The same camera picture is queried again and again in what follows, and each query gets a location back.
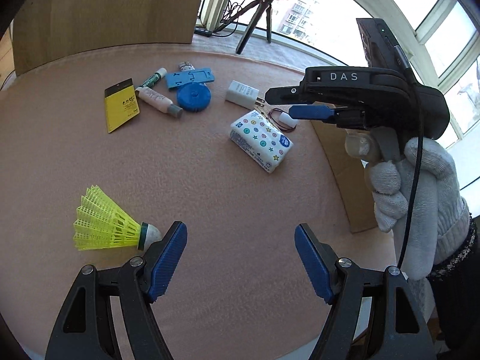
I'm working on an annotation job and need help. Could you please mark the patterned tissue pack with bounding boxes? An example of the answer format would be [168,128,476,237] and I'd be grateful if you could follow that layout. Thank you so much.
[229,110,294,174]

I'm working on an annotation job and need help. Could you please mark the white power adapter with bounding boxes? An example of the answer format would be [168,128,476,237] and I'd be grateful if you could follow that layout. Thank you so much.
[225,80,264,111]

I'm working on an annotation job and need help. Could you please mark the blue plastic phone stand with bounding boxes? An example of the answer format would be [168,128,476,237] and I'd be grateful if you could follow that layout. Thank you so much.
[164,67,215,90]

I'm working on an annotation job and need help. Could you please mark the yellow plastic shuttlecock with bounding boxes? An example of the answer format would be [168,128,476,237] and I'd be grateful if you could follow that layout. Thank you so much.
[72,185,164,251]

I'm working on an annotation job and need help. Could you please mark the blue round tape measure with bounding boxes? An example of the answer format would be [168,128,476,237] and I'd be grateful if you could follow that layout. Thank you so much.
[176,83,212,112]

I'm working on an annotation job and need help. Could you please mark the silver patterned lighter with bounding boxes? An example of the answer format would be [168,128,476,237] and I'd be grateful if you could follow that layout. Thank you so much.
[178,61,195,72]

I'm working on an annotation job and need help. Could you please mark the green white marker tube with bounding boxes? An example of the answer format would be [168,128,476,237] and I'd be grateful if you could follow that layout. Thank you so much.
[140,67,168,89]

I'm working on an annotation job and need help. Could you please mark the pink cosmetic tube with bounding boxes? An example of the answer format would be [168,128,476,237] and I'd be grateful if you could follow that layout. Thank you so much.
[135,87,183,119]

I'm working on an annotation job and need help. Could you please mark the yellow black card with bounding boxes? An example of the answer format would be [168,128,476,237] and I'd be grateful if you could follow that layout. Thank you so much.
[104,78,140,133]

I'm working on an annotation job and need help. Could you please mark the right hand white glove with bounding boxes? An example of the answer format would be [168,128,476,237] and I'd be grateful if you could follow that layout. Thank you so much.
[345,129,470,281]

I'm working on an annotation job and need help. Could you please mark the cardboard box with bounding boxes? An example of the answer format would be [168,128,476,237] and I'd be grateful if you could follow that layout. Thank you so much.
[312,121,377,233]

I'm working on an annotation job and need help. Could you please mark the black tripod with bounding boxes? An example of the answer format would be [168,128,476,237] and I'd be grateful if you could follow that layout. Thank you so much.
[215,0,274,55]

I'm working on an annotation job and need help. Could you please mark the light wooden board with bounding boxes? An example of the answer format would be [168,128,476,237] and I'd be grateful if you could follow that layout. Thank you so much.
[13,0,201,75]

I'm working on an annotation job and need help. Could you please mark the black cable remote control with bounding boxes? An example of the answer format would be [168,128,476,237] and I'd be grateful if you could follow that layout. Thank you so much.
[194,27,212,38]

